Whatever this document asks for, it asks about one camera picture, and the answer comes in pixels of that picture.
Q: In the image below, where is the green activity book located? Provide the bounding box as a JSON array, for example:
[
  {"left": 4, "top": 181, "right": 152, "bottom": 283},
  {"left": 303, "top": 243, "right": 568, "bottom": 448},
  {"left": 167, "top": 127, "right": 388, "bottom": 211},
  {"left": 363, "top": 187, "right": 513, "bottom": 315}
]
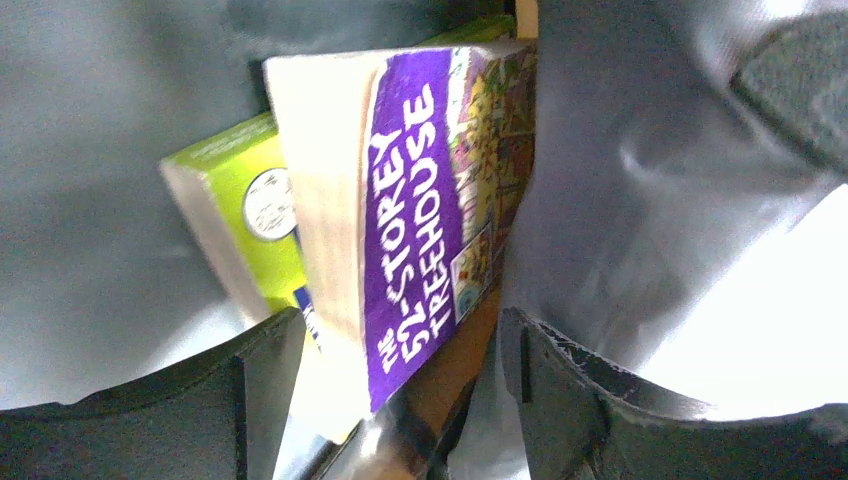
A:
[{"left": 158, "top": 14, "right": 518, "bottom": 346}]

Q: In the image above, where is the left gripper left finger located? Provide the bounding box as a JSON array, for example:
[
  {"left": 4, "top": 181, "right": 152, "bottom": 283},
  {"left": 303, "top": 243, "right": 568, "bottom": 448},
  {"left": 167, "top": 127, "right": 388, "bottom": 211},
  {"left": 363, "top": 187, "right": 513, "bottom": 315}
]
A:
[{"left": 1, "top": 308, "right": 306, "bottom": 479}]

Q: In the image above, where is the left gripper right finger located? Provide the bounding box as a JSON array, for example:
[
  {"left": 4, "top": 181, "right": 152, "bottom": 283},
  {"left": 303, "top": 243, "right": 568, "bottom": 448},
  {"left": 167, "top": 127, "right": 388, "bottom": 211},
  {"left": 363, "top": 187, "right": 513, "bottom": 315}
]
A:
[{"left": 499, "top": 308, "right": 847, "bottom": 479}]

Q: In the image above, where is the purple paperback book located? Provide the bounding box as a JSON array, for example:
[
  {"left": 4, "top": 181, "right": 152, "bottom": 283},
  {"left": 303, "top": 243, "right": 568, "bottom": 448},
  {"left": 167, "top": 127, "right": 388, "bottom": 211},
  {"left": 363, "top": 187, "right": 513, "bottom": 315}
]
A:
[{"left": 264, "top": 39, "right": 537, "bottom": 444}]

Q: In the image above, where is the beige canvas backpack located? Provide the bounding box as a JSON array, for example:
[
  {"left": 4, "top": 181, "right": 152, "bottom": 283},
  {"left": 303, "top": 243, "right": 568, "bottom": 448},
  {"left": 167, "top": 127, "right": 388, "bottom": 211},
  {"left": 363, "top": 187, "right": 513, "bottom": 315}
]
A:
[{"left": 0, "top": 0, "right": 848, "bottom": 480}]

